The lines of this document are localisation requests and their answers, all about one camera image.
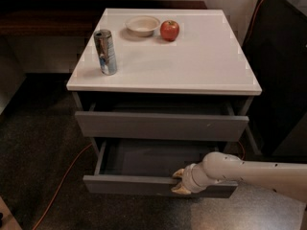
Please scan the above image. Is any orange power cable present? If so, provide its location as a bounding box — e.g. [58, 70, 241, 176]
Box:
[31, 0, 307, 230]

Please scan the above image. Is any black cabinet on right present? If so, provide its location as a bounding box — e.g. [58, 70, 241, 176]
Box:
[243, 0, 307, 156]

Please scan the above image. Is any silver blue redbull can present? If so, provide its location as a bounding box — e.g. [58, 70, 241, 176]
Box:
[94, 30, 117, 76]

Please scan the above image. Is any red apple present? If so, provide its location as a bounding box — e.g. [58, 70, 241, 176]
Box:
[160, 20, 179, 41]

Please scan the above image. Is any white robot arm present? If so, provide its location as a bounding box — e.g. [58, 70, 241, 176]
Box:
[172, 151, 307, 203]

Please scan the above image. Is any grey top drawer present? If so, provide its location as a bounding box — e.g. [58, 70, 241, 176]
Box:
[76, 100, 248, 142]

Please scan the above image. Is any white top grey drawer cabinet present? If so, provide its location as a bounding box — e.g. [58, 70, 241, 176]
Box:
[65, 8, 263, 158]

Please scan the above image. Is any dark wooden bench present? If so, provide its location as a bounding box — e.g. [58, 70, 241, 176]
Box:
[0, 0, 207, 37]

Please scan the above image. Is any white paper bowl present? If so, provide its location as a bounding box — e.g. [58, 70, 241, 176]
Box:
[125, 15, 160, 37]

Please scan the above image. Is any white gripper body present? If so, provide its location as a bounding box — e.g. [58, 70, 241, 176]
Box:
[182, 163, 211, 194]

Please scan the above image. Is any grey drawer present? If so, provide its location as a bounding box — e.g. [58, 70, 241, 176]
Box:
[76, 100, 248, 142]
[82, 139, 239, 199]

